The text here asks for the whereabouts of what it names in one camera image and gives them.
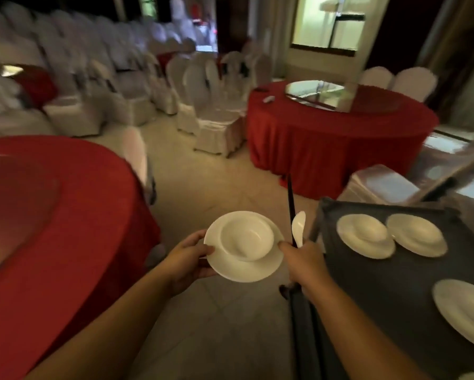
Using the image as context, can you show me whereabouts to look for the person's left hand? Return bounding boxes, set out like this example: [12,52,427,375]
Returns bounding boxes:
[160,229,218,296]

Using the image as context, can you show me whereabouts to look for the person's right hand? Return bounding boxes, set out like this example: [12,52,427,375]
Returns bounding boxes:
[278,241,335,300]

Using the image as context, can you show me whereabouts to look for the white ceramic spoon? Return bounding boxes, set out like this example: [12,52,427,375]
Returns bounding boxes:
[292,211,307,249]

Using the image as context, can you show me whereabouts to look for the black chopsticks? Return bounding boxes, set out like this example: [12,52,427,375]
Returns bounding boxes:
[286,174,301,250]

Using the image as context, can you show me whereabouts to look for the person's right forearm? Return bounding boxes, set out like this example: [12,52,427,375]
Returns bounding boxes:
[300,279,433,380]

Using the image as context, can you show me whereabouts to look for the person's left forearm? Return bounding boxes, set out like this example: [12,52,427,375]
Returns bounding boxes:
[23,267,179,380]

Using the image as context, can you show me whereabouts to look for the white bowl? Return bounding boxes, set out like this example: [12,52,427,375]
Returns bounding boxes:
[220,215,275,263]
[391,214,439,244]
[342,215,389,245]

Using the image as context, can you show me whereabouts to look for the round table red tablecloth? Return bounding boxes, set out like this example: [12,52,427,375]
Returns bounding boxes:
[246,80,440,201]
[13,66,59,110]
[0,135,162,380]

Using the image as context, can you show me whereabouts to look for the dark grey service cart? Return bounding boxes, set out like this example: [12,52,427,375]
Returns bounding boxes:
[279,197,474,380]

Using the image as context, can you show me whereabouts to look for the white covered chair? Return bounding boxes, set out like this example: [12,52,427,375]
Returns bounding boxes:
[391,66,439,103]
[120,126,157,205]
[357,66,394,90]

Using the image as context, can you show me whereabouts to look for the rows of white covered chairs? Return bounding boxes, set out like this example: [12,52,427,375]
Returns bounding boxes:
[0,0,273,158]

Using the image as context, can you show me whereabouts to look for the metal frame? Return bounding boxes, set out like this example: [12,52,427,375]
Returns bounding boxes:
[408,128,474,206]

